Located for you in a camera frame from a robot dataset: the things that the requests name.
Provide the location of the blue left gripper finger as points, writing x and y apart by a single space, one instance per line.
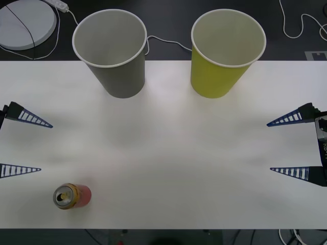
18 113
10 171

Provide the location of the yellow-green plastic waste bin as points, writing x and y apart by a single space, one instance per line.
217 79

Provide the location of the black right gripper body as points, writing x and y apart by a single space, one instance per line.
323 143

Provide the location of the round pale grey disc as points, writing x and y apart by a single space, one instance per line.
38 23

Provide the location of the grey plastic waste bin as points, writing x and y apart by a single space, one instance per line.
110 38

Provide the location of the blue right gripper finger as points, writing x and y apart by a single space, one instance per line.
316 176
307 112

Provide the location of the red and gold drink can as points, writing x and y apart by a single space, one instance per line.
81 196

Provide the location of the white power strip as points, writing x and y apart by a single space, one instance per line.
60 3

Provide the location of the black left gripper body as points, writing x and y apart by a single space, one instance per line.
1 118

